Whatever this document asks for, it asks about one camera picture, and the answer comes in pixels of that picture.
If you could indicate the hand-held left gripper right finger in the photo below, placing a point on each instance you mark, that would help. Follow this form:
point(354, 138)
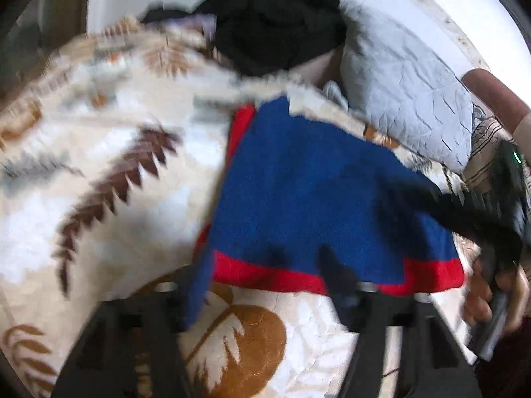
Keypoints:
point(340, 286)

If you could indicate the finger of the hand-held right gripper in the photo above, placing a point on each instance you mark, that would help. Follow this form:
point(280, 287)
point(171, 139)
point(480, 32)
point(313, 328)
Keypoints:
point(435, 211)

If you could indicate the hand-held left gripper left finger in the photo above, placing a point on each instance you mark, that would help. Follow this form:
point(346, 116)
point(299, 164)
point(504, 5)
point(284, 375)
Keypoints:
point(195, 294)

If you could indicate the red and blue sweater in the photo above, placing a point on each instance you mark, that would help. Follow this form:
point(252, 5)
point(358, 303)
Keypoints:
point(311, 182)

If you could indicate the person's right hand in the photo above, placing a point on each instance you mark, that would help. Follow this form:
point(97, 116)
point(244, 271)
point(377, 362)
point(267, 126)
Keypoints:
point(477, 294)

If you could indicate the striped floral sofa cushion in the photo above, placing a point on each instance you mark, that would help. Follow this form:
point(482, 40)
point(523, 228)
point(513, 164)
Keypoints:
point(485, 149)

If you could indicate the brown and beige sofa cover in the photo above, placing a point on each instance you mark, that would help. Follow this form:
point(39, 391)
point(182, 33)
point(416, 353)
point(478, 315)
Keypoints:
point(493, 91)

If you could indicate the grey quilted pillow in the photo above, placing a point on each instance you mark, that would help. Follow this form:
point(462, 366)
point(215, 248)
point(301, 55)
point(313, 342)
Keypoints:
point(402, 91)

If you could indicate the leaf print blanket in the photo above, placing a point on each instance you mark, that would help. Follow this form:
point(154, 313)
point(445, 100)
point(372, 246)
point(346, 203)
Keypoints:
point(103, 174)

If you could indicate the dark red cloth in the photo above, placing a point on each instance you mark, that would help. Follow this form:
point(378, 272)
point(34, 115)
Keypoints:
point(510, 365)

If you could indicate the black clothing pile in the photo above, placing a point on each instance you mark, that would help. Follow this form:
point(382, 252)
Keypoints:
point(273, 29)

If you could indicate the purple cloth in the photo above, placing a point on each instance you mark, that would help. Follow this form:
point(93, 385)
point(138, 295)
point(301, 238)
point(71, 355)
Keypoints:
point(199, 23)

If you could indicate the wooden door with glass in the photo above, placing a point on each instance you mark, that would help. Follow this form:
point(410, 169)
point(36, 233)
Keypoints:
point(54, 29)

